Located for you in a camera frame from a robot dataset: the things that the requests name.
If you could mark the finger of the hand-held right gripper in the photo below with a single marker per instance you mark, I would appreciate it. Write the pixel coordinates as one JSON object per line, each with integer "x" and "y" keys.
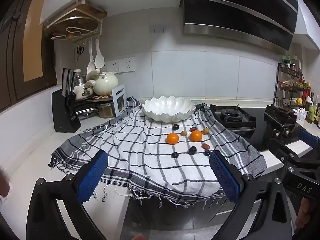
{"x": 308, "y": 137}
{"x": 280, "y": 148}

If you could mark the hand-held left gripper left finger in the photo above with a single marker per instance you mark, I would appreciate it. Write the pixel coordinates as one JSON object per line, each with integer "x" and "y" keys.
{"x": 93, "y": 173}

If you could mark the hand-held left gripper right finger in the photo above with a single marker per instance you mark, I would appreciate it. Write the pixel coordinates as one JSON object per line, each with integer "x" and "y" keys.
{"x": 225, "y": 177}

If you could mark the dark purple grape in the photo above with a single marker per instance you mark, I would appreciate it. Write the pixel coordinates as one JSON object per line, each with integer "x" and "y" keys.
{"x": 192, "y": 150}
{"x": 207, "y": 152}
{"x": 175, "y": 127}
{"x": 174, "y": 155}

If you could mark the red cherry tomato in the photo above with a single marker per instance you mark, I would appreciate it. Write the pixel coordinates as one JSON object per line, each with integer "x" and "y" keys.
{"x": 192, "y": 129}
{"x": 205, "y": 145}

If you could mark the orange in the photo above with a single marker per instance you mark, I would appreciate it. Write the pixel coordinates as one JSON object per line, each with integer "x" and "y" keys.
{"x": 196, "y": 136}
{"x": 172, "y": 138}

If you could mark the white scalloped bowl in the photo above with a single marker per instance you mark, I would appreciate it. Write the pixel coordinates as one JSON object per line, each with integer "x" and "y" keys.
{"x": 170, "y": 115}

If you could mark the person's right hand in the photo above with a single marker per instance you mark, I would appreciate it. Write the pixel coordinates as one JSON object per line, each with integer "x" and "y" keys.
{"x": 305, "y": 212}

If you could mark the black gas cooktop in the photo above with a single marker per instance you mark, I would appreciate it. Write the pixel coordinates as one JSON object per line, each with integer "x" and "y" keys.
{"x": 260, "y": 135}

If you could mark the yellow green bottle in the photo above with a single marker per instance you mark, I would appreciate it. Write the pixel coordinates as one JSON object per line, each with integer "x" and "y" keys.
{"x": 311, "y": 111}

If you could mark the black stove burner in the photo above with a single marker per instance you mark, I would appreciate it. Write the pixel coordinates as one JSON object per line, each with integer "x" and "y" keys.
{"x": 280, "y": 113}
{"x": 230, "y": 116}

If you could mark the black white checked cloth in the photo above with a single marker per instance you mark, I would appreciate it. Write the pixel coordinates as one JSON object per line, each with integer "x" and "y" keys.
{"x": 140, "y": 160}

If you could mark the tan longan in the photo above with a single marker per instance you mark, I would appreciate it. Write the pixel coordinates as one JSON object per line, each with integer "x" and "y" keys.
{"x": 205, "y": 130}
{"x": 184, "y": 133}

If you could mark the black knife block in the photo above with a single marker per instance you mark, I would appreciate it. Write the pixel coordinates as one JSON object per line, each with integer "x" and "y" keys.
{"x": 65, "y": 115}

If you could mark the green capped bottle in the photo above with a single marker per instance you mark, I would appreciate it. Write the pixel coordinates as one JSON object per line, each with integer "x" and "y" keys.
{"x": 287, "y": 60}

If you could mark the steel pot with lid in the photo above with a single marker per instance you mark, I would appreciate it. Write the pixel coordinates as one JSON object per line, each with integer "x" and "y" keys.
{"x": 79, "y": 87}

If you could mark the white kettle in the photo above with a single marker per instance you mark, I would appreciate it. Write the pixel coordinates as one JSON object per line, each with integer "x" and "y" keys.
{"x": 106, "y": 83}

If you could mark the kitchen knife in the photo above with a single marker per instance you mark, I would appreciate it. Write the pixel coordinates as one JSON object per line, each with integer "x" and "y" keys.
{"x": 74, "y": 83}
{"x": 69, "y": 81}
{"x": 64, "y": 80}

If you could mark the white spoon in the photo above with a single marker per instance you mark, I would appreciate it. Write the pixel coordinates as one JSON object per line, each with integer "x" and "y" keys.
{"x": 91, "y": 66}

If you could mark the white rice paddle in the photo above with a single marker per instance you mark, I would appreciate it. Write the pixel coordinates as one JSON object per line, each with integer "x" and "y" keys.
{"x": 99, "y": 59}

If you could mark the black scissors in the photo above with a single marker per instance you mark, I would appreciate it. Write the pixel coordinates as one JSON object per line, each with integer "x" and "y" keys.
{"x": 80, "y": 50}

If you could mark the black range hood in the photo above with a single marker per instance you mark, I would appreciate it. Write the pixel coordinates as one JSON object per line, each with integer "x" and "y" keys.
{"x": 237, "y": 12}

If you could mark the wooden cutting board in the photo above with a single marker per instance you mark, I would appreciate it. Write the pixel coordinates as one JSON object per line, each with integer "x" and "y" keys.
{"x": 85, "y": 6}

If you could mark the white frame stand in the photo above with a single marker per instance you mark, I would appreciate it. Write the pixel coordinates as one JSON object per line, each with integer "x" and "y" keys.
{"x": 115, "y": 105}

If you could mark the white wall socket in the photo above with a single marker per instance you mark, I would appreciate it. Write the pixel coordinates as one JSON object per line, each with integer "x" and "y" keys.
{"x": 113, "y": 66}
{"x": 126, "y": 64}

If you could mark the brown window frame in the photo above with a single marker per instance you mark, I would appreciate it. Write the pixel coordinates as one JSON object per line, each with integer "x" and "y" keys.
{"x": 15, "y": 55}

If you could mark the white wall outlet plate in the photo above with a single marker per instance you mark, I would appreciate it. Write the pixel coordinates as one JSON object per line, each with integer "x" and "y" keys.
{"x": 157, "y": 29}

